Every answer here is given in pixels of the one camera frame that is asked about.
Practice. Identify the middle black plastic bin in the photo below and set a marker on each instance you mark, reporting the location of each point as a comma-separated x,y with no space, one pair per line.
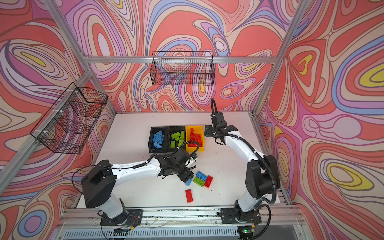
173,129

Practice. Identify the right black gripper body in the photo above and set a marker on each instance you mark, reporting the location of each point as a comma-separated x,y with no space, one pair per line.
211,131

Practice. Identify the blue lego brick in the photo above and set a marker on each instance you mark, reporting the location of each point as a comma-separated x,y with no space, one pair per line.
201,176
158,137
188,182
157,145

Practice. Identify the red lego arch piece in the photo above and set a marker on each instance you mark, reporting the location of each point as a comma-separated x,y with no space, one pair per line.
196,141

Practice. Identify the aluminium front rail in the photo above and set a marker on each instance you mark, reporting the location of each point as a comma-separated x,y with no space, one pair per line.
284,222

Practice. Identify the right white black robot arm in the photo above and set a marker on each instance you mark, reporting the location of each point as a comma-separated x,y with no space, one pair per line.
262,175

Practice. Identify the yellow plastic bin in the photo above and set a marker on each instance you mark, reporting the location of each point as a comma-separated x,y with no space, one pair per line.
196,134

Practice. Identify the black wire basket back wall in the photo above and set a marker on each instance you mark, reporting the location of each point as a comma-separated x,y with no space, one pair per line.
183,68

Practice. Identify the black plastic bin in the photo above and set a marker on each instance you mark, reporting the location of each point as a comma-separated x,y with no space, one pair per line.
154,130
173,129

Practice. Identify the left black plastic bin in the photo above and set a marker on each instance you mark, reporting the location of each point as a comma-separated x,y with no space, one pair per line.
154,130

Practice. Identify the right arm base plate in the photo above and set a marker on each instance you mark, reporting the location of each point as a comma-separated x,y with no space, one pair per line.
236,216

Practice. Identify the black wire basket left wall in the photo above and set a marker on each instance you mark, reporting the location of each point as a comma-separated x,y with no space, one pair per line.
67,125

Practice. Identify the red lego brick bottom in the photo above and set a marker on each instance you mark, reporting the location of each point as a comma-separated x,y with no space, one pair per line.
189,196

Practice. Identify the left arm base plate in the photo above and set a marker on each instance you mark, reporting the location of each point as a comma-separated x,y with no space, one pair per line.
121,217

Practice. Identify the black wire basket wall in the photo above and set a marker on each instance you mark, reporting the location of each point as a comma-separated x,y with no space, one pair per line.
67,125
183,68

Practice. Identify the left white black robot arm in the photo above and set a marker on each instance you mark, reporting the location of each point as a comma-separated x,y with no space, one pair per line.
99,182

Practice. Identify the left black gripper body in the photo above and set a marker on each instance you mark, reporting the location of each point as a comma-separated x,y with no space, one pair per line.
184,174

